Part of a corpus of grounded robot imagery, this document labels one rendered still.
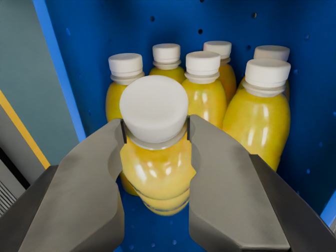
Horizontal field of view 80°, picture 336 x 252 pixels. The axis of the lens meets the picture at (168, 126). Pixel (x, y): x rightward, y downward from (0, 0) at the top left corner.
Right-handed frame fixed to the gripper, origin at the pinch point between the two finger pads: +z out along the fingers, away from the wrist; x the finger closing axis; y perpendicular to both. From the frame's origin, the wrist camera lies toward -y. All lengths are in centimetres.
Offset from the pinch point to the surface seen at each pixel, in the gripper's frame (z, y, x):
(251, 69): 8.1, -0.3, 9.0
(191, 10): 23.6, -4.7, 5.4
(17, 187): 106, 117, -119
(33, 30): 119, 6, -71
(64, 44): 8.7, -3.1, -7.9
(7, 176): 105, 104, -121
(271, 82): 6.8, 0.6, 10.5
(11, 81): 119, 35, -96
